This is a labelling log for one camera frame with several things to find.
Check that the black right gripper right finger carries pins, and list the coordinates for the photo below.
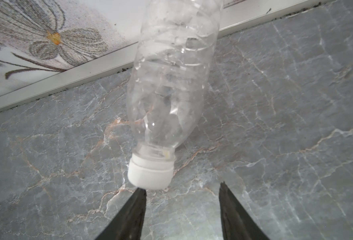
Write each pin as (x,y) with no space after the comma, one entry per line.
(236,222)

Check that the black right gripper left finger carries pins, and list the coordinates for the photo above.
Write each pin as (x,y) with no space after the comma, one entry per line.
(128,222)

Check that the clear small bottle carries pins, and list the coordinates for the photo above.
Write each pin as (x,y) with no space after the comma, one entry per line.
(165,93)

